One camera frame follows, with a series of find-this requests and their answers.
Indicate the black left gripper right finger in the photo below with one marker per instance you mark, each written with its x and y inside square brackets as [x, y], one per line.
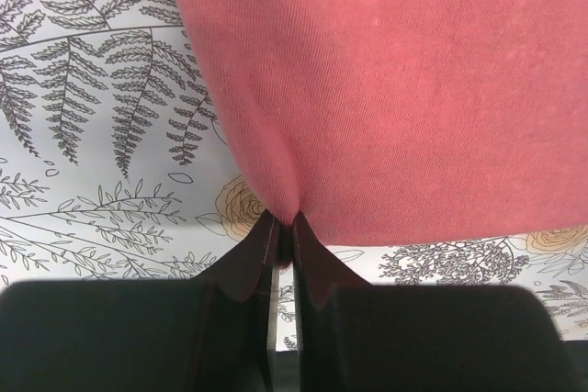
[356, 336]

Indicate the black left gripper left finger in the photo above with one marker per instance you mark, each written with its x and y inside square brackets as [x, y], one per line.
[212, 332]

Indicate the salmon pink t-shirt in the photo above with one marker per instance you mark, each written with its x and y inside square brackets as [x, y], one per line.
[403, 121]

